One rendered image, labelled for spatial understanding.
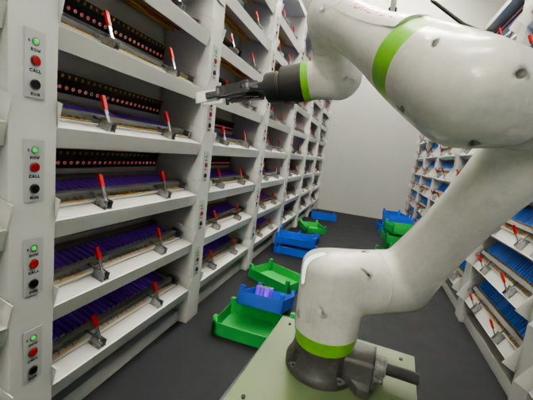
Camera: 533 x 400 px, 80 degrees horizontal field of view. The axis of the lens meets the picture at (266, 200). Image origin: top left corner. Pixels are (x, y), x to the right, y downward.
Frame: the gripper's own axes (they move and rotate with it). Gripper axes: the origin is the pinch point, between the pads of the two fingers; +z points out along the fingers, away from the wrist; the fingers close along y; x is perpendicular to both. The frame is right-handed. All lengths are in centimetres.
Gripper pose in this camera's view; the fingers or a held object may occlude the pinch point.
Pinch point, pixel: (209, 98)
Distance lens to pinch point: 93.5
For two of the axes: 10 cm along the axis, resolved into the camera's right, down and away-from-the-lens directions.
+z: -9.5, 0.5, 3.1
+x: -0.8, -9.9, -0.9
